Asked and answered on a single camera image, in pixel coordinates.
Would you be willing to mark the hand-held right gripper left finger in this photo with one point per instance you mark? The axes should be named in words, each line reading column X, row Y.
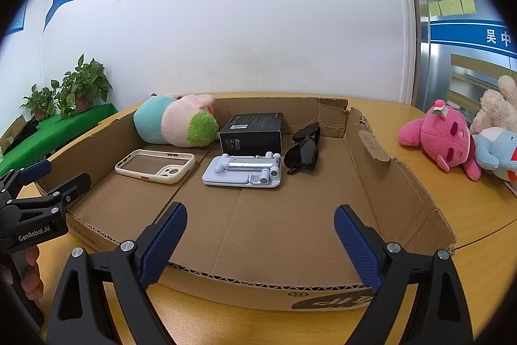
column 163, row 244

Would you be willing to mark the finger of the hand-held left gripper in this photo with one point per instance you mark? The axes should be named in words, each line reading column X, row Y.
column 34, row 169
column 76, row 185

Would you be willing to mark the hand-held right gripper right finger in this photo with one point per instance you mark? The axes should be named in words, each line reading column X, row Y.
column 357, row 248

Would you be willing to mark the cream phone case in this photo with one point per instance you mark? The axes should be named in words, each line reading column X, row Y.
column 185, row 168

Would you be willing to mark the large cardboard box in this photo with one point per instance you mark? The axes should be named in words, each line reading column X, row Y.
column 250, row 240

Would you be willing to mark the black sunglasses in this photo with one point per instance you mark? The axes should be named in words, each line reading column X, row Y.
column 301, row 153

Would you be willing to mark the white folding phone stand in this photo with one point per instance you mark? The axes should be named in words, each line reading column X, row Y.
column 242, row 165

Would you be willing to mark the black printed product box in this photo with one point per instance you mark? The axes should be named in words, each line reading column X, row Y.
column 250, row 137

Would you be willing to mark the yellow wooden desktop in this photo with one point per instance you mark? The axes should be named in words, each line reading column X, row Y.
column 242, row 329

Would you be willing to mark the person's left hand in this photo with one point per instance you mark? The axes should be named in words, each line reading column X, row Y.
column 33, row 276

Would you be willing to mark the green table cloth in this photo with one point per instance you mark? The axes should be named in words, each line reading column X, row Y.
column 40, row 143

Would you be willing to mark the small cardboard box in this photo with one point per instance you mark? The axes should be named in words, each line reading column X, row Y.
column 10, row 133

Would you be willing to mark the small potted green plant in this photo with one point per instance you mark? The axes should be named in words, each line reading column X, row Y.
column 38, row 102

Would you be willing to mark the large potted green plant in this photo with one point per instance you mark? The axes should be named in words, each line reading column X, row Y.
column 83, row 84

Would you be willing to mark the teal pink green plush toy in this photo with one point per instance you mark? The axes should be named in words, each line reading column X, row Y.
column 177, row 122

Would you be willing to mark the light blue plush toy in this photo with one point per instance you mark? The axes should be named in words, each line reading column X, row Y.
column 492, row 151

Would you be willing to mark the cream plush toy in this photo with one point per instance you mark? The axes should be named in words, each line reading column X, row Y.
column 496, row 106

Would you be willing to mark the blue door sign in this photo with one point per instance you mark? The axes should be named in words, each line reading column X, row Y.
column 468, row 36

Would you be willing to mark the yellow sticky note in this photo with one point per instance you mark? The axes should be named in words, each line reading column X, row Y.
column 450, row 6
column 467, row 4
column 434, row 8

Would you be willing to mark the blue framed wall poster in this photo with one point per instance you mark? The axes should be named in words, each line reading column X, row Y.
column 18, row 17

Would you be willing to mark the metal door frame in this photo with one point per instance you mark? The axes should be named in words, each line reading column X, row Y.
column 422, row 46

